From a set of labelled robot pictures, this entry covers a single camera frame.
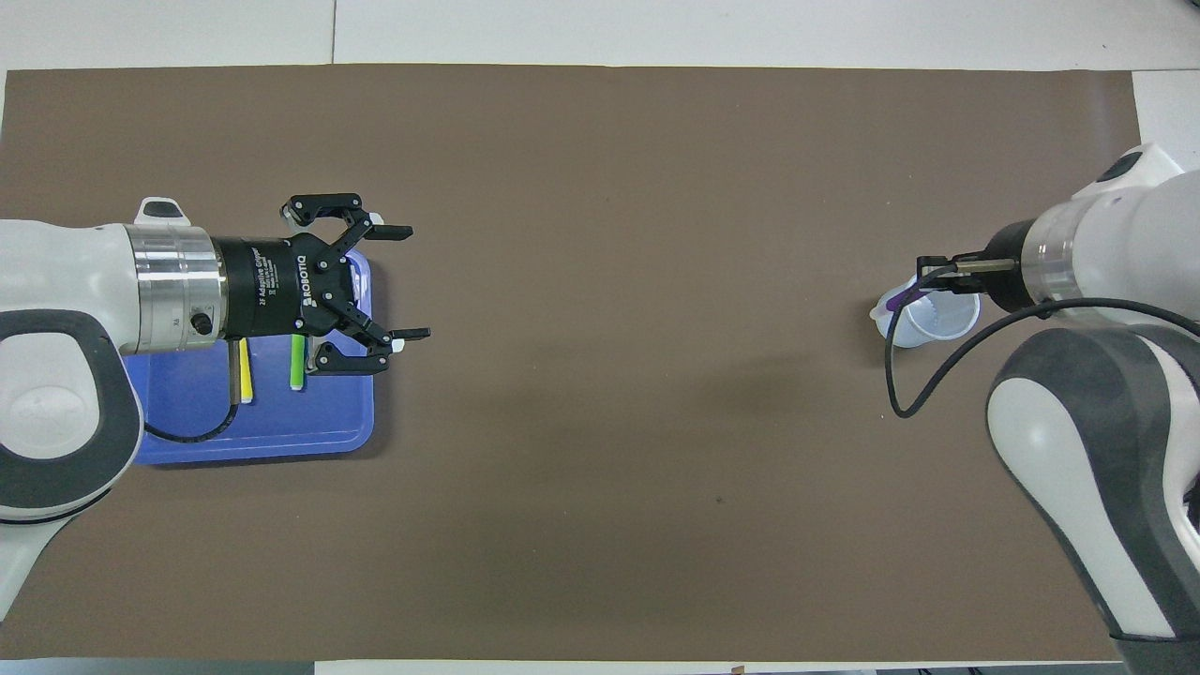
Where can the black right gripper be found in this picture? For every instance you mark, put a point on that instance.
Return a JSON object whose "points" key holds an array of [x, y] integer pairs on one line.
{"points": [[1005, 239]]}

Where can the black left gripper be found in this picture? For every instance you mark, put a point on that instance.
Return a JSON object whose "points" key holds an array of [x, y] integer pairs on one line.
{"points": [[272, 291]]}

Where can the purple pen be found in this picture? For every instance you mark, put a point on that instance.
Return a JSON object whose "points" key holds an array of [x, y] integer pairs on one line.
{"points": [[902, 298]]}

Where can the green pen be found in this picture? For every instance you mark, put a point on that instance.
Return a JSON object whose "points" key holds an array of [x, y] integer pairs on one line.
{"points": [[297, 370]]}

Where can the yellow pen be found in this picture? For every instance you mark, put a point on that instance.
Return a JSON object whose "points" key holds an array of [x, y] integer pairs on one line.
{"points": [[247, 375]]}

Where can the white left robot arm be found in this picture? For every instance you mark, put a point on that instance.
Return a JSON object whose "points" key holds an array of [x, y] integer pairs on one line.
{"points": [[56, 281]]}

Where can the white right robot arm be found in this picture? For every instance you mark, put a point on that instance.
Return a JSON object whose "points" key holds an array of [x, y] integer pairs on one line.
{"points": [[1125, 234]]}

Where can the translucent plastic cup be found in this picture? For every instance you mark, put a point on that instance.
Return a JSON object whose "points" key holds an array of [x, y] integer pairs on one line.
{"points": [[947, 323]]}

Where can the blue plastic tray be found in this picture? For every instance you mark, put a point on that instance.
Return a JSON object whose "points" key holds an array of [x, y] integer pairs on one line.
{"points": [[309, 422]]}

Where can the brown table mat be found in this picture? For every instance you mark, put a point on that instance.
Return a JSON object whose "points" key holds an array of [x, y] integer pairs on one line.
{"points": [[600, 469]]}

